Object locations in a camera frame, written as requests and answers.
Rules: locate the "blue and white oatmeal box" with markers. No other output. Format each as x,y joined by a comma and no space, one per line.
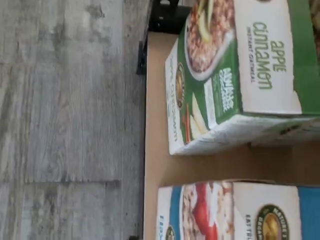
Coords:
225,212

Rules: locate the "black metal shelf, wooden boards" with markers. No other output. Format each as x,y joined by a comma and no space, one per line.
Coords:
155,100

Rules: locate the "green apple cinnamon oatmeal box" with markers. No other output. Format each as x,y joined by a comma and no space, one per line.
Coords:
317,25
225,100

